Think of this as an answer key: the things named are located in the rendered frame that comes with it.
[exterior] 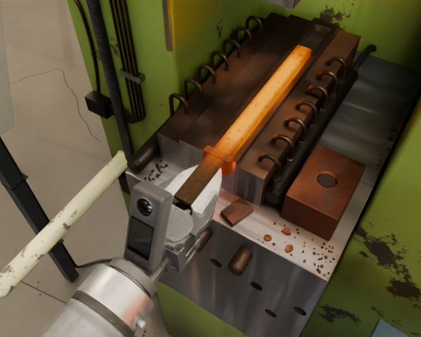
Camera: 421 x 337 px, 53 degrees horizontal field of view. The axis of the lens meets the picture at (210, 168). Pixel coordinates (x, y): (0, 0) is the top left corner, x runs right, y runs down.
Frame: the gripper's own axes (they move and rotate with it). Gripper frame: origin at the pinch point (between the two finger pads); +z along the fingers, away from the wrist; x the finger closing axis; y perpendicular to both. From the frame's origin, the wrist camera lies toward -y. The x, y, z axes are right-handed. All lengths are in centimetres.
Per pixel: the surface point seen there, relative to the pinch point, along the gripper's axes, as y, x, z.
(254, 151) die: 1.0, 3.8, 7.1
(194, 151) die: 2.3, -4.9, 3.0
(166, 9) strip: -11.1, -19.0, 16.8
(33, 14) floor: 101, -199, 109
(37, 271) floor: 100, -70, -12
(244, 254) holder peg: 11.7, 8.9, -4.3
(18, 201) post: 46, -57, -7
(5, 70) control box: -1.8, -41.4, -1.9
